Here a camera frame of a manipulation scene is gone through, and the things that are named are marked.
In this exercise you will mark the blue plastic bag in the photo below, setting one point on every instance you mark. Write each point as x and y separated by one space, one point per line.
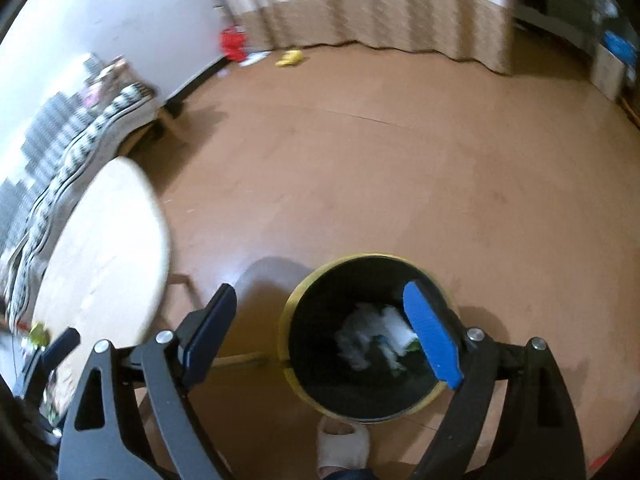
620 47

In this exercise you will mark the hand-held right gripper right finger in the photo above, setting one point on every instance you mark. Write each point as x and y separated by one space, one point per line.
432 335

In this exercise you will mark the beige patterned curtain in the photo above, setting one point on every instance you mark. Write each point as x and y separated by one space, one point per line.
370 5

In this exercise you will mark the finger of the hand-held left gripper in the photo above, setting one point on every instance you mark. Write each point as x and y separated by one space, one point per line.
62 349

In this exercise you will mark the cardboard box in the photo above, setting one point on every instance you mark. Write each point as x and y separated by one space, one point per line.
607 72

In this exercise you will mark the white paper sheet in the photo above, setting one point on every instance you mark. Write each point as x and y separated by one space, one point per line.
254 59

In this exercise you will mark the red plastic bag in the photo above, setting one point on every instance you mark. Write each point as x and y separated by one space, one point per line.
234 44

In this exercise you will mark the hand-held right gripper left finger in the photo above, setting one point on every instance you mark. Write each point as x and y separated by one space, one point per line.
207 340

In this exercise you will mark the pink patterned pillow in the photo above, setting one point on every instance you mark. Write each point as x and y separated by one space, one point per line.
102 80

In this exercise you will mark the round wooden table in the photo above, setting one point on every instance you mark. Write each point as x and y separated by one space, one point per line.
107 250

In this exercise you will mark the white slipper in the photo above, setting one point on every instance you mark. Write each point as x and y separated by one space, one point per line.
344 442

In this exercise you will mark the crumpled white tissue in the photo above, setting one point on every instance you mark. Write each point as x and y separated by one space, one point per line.
362 332

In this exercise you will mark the yellow-green wrapper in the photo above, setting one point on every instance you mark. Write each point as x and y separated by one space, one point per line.
38 334

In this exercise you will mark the blue pants leg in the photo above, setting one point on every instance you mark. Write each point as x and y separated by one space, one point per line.
350 475

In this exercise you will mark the black yellow-rimmed trash bin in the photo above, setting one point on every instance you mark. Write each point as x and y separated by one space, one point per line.
320 320

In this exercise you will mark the yellow plush toy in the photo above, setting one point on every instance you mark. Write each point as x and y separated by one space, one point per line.
290 58

